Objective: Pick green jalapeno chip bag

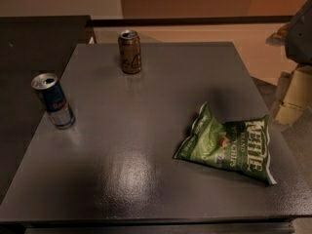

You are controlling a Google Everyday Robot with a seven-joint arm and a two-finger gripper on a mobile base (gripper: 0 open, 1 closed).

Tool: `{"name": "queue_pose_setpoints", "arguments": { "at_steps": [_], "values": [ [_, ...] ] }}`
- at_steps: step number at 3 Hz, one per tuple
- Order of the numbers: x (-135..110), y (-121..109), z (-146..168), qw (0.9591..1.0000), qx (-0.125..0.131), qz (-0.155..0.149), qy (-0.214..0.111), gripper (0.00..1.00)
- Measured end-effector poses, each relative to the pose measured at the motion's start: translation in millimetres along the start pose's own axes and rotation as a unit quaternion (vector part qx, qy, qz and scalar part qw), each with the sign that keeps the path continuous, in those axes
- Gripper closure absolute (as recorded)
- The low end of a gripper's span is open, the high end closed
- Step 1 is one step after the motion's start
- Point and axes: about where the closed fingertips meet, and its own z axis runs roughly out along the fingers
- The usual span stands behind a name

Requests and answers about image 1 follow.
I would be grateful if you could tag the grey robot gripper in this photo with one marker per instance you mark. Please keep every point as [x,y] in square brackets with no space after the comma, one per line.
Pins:
[300,38]

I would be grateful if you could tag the green jalapeno chip bag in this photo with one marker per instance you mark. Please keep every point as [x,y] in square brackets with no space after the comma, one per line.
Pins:
[239,146]

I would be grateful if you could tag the brown soda can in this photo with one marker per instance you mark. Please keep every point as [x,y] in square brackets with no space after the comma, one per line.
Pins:
[129,48]

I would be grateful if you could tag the blue silver energy drink can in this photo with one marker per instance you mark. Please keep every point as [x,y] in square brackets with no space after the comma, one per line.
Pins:
[49,90]

